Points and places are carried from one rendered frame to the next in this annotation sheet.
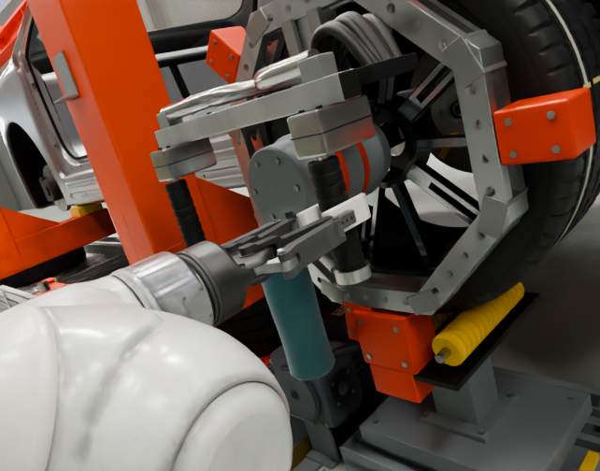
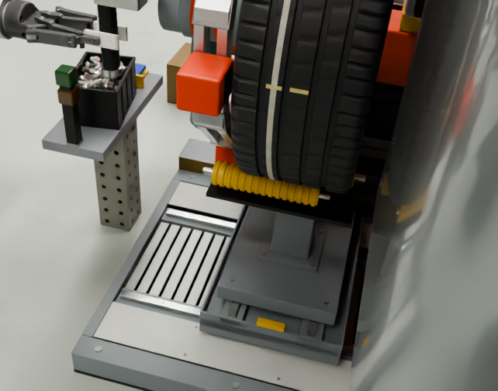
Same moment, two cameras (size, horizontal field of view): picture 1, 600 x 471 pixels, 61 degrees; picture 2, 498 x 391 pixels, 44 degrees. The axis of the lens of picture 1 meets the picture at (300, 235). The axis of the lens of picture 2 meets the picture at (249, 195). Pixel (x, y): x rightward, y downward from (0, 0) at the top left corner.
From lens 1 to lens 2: 1.19 m
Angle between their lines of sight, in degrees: 51
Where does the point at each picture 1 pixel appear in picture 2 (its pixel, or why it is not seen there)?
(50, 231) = not seen: outside the picture
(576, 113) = (185, 86)
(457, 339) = (216, 170)
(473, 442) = (255, 252)
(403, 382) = not seen: hidden behind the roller
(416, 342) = (223, 156)
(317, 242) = (51, 37)
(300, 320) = not seen: hidden behind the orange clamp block
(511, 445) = (258, 272)
